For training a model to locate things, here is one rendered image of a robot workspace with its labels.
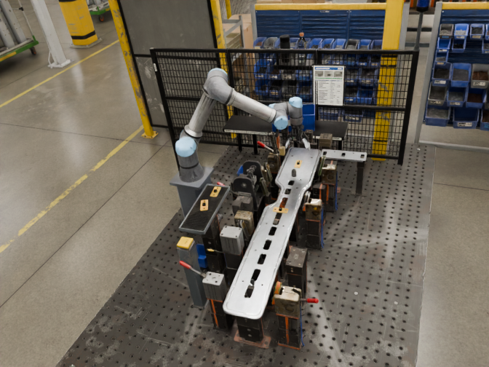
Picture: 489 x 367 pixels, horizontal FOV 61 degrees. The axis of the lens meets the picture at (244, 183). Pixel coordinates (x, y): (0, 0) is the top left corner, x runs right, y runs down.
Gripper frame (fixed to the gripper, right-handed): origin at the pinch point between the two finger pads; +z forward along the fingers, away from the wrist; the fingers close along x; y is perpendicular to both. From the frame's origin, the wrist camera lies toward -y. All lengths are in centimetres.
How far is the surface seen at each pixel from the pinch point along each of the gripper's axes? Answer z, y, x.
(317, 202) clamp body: 6.7, 41.6, 19.6
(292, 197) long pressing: 11.1, 34.5, 3.6
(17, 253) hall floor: 111, 38, -253
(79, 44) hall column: 108, -498, -578
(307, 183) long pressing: 11.2, 19.2, 9.5
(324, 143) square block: 8.7, -23.3, 13.0
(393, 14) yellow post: -64, -58, 48
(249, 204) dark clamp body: 4, 53, -16
